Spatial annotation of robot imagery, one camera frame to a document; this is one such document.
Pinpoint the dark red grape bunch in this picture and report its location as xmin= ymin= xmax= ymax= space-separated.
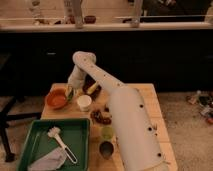
xmin=90 ymin=110 xmax=111 ymax=125

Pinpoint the black chair base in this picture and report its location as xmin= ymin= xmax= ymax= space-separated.
xmin=0 ymin=53 xmax=43 ymax=164

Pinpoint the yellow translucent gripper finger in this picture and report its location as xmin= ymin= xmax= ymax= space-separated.
xmin=65 ymin=84 xmax=75 ymax=102

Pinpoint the white dish brush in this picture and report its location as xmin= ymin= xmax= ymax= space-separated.
xmin=47 ymin=127 xmax=78 ymax=164

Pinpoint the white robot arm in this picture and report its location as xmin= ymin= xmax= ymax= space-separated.
xmin=68 ymin=51 xmax=169 ymax=171

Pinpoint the metal cup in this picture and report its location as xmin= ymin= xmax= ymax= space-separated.
xmin=99 ymin=141 xmax=114 ymax=159

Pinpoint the green cup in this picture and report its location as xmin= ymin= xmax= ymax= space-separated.
xmin=101 ymin=126 xmax=114 ymax=141

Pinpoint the red bowl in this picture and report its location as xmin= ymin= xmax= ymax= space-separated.
xmin=45 ymin=89 xmax=68 ymax=110

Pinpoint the dark brown bowl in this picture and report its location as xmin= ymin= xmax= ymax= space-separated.
xmin=83 ymin=78 xmax=101 ymax=100

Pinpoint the grey cloth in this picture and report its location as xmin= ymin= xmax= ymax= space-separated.
xmin=28 ymin=147 xmax=67 ymax=171

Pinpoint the yellow corn cob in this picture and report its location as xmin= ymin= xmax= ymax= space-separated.
xmin=86 ymin=82 xmax=99 ymax=95

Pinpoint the green plastic tray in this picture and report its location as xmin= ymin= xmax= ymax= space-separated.
xmin=17 ymin=119 xmax=90 ymax=171

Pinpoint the white cup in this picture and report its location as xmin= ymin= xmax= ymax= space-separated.
xmin=77 ymin=95 xmax=92 ymax=112

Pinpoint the brown bowl on counter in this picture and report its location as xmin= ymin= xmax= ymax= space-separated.
xmin=84 ymin=15 xmax=96 ymax=24

